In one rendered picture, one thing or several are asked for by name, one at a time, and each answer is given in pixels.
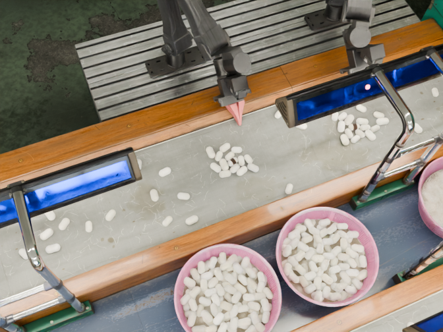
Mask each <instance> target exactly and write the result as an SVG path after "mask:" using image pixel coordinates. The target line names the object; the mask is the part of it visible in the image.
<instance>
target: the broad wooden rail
mask: <svg viewBox="0 0 443 332"><path fill-rule="evenodd" d="M380 43H383V44H384V51H385V55H386V56H385V57H384V59H383V62H382V63H385V62H388V61H391V60H394V59H397V58H400V57H403V56H406V55H409V54H412V53H415V52H418V51H420V49H422V48H424V47H428V46H431V45H433V46H436V45H440V44H442V43H443V29H441V27H440V26H439V25H438V23H437V22H436V21H435V19H433V18H430V19H427V20H424V21H421V22H417V23H414V24H411V25H409V26H404V27H402V28H398V29H396V30H392V31H389V32H386V33H383V34H379V35H377V36H373V37H371V40H370V42H369V44H380ZM348 66H349V61H348V58H347V52H346V48H345V46H341V47H338V48H335V49H331V50H329V51H325V52H323V53H319V54H316V55H313V56H310V57H306V58H304V59H300V60H298V61H293V62H291V63H288V64H285V65H281V66H278V67H275V68H272V69H268V70H265V71H262V72H259V73H256V74H252V75H250V76H246V77H247V82H248V85H249V88H250V89H251V92H252V93H251V94H247V96H246V97H243V98H244V100H245V104H244V108H243V113H242V115H246V114H248V113H252V112H254V111H258V110H260V109H263V108H266V107H269V106H272V105H275V100H276V98H279V97H283V96H287V95H288V94H291V93H293V92H297V91H299V90H303V89H305V88H309V87H311V86H315V85H318V84H321V83H324V82H327V81H330V80H333V79H336V78H339V77H342V76H345V75H348V73H347V72H345V73H344V74H340V69H342V68H345V67H348ZM218 95H221V94H220V89H219V86H214V87H212V88H208V89H206V90H202V91H199V92H196V93H193V94H189V95H187V96H183V97H179V98H177V99H173V100H171V101H167V102H165V103H161V104H158V105H154V106H151V107H148V108H145V109H141V110H139V111H135V112H133V113H129V114H126V115H123V116H120V117H116V118H114V119H110V120H108V121H104V122H101V123H98V124H93V125H91V126H87V127H85V128H81V129H78V130H75V131H72V132H68V133H66V134H62V135H60V136H56V137H53V138H50V139H47V140H43V141H41V142H37V143H35V144H30V145H28V146H24V147H22V148H18V149H15V150H12V151H9V152H5V153H2V154H0V189H2V188H6V187H7V185H8V184H11V183H14V182H17V181H20V180H24V181H26V180H30V179H33V178H36V177H39V176H42V175H45V174H48V173H51V172H54V171H57V170H60V169H63V168H65V167H69V166H72V165H76V164H78V163H82V162H84V161H88V160H90V159H93V158H96V157H99V156H102V155H105V154H108V153H111V152H115V151H119V150H123V149H125V148H128V147H132V148H133V150H134V151H137V150H141V149H143V148H147V147H149V146H153V145H155V144H159V143H161V142H165V141H167V140H170V139H173V138H176V137H179V136H182V135H185V134H188V133H191V132H194V131H197V130H200V129H203V128H206V127H209V126H212V125H216V124H218V123H222V122H224V121H228V120H230V119H234V117H233V115H232V114H231V113H230V112H229V111H228V109H227V108H226V107H225V106H223V107H220V104H219V103H218V101H217V102H215V101H214V99H213V97H215V96H218Z"/></svg>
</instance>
